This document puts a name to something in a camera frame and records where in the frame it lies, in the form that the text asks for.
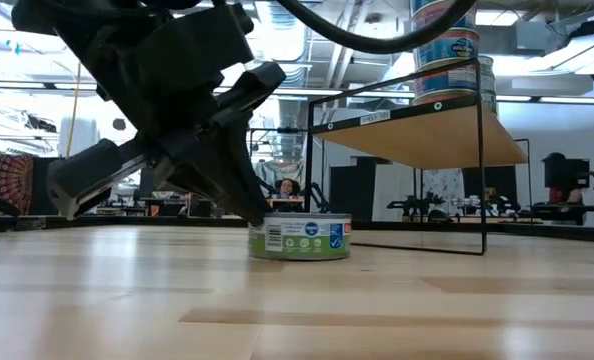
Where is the black cabinet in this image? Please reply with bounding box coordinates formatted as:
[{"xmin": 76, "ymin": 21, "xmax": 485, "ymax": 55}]
[{"xmin": 329, "ymin": 155, "xmax": 393, "ymax": 222}]

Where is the black background table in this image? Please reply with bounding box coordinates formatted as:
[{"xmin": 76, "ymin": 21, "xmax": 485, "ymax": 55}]
[{"xmin": 519, "ymin": 201, "xmax": 594, "ymax": 227}]

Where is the person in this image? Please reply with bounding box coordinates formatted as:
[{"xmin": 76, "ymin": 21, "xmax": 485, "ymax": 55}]
[
  {"xmin": 275, "ymin": 178, "xmax": 302, "ymax": 200},
  {"xmin": 540, "ymin": 151, "xmax": 587, "ymax": 206}
]

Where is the small wooden box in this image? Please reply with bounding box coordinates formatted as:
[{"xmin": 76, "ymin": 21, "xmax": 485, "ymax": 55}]
[{"xmin": 268, "ymin": 197, "xmax": 306, "ymax": 212}]

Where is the yellow hanging cable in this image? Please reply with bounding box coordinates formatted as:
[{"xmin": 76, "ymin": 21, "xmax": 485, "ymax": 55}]
[{"xmin": 65, "ymin": 62, "xmax": 82, "ymax": 157}]

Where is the thin black frame stand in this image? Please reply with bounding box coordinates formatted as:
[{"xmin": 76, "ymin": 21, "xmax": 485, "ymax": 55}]
[{"xmin": 509, "ymin": 137, "xmax": 532, "ymax": 221}]

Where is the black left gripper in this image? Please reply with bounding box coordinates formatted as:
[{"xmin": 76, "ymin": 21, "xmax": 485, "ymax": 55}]
[{"xmin": 45, "ymin": 3, "xmax": 288, "ymax": 228}]

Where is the black aluminium table frame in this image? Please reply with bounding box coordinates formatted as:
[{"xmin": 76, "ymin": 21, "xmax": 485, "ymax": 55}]
[{"xmin": 0, "ymin": 189, "xmax": 594, "ymax": 245}]

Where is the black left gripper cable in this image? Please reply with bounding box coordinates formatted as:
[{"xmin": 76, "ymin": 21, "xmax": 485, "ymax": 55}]
[{"xmin": 275, "ymin": 0, "xmax": 478, "ymax": 55}]

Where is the patterned tapestry cloth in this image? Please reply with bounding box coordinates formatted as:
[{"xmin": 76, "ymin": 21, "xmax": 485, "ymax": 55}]
[{"xmin": 0, "ymin": 152, "xmax": 36, "ymax": 216}]

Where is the black background panel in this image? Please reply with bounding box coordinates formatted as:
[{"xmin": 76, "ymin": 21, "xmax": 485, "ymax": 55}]
[
  {"xmin": 462, "ymin": 164, "xmax": 519, "ymax": 206},
  {"xmin": 30, "ymin": 156, "xmax": 66, "ymax": 216}
]

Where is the silver spiral ventilation duct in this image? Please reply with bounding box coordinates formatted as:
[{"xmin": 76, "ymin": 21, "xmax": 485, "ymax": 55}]
[{"xmin": 256, "ymin": 0, "xmax": 314, "ymax": 91}]

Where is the long ceiling light strip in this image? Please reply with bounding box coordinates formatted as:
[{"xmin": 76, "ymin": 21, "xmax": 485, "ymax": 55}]
[
  {"xmin": 496, "ymin": 93, "xmax": 594, "ymax": 106},
  {"xmin": 0, "ymin": 79, "xmax": 413, "ymax": 100}
]

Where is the wooden shelf black metal frame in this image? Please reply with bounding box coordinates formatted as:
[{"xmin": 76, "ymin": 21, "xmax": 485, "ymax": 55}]
[{"xmin": 304, "ymin": 57, "xmax": 528, "ymax": 257}]

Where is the black wall monitor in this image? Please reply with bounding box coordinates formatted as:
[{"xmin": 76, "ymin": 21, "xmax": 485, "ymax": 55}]
[{"xmin": 544, "ymin": 157, "xmax": 592, "ymax": 189}]

